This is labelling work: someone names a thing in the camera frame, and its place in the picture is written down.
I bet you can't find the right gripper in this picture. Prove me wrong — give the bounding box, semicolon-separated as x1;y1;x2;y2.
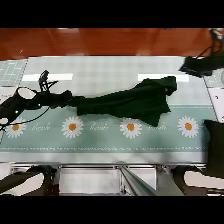
178;55;215;79

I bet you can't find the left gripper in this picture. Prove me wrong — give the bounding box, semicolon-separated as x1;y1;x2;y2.
49;89;74;109

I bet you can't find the dark green T-shirt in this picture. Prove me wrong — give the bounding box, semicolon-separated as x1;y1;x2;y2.
67;75;179;128

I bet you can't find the black cable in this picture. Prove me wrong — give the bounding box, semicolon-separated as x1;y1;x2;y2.
0;105;52;132

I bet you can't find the silver frame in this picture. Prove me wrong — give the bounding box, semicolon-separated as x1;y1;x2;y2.
0;162;224;197

